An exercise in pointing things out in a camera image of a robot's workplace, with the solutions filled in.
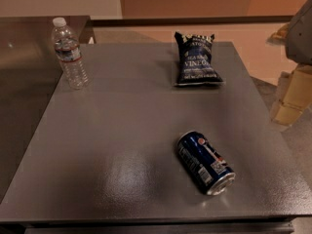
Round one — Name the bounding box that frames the blue pepsi can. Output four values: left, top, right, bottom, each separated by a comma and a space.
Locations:
176, 131, 236, 196

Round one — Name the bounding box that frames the dark blue chips bag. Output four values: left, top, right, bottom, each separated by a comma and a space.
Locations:
175, 32, 223, 87

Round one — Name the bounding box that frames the clear plastic water bottle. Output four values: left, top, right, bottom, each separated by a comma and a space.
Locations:
52, 18, 89, 90

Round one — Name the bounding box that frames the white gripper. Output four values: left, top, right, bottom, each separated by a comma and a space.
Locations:
268, 0, 312, 126

